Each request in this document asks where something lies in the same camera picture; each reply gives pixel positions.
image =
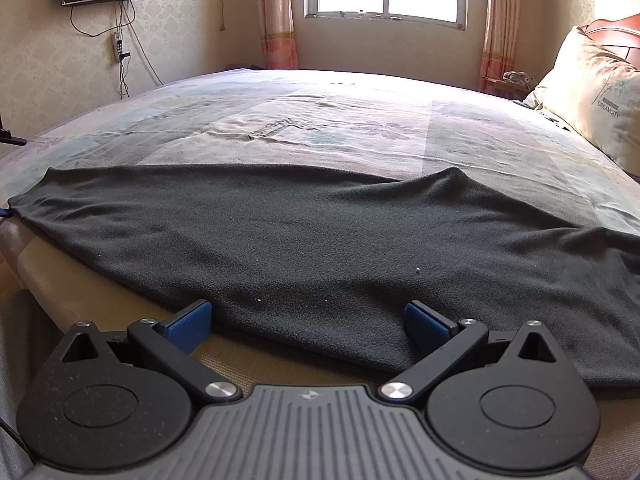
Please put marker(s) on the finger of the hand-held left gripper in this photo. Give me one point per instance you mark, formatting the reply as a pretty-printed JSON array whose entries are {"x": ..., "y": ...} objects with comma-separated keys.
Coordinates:
[{"x": 4, "y": 213}]

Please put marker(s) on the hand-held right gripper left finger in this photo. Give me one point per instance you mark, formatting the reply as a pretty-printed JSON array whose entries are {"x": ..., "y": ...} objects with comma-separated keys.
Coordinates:
[{"x": 190, "y": 327}]

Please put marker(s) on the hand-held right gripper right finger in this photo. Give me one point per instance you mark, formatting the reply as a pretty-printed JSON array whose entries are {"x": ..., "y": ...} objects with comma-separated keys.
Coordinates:
[{"x": 427, "y": 327}]

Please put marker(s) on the dark grey pants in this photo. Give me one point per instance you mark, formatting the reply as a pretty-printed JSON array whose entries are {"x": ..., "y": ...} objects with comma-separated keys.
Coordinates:
[{"x": 300, "y": 235}]

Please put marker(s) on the bed with patchwork sheet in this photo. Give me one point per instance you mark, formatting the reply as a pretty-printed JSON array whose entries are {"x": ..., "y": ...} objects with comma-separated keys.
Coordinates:
[{"x": 300, "y": 120}]

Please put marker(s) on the wooden nightstand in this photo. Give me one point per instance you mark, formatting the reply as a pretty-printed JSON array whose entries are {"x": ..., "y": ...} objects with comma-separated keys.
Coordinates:
[{"x": 500, "y": 87}]

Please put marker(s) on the small beige pillow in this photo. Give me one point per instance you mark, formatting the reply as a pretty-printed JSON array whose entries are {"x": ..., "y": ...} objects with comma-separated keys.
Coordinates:
[{"x": 537, "y": 100}]

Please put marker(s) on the grey patterned cloth bundle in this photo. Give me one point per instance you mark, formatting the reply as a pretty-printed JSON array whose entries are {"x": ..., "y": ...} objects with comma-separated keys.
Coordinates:
[{"x": 520, "y": 78}]

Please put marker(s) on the large beige printed pillow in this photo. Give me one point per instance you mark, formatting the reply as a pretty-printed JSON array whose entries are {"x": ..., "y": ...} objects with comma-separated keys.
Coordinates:
[{"x": 595, "y": 95}]

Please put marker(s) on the wooden headboard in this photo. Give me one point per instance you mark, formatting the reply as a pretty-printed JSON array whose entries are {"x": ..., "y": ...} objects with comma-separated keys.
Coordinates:
[{"x": 620, "y": 40}]

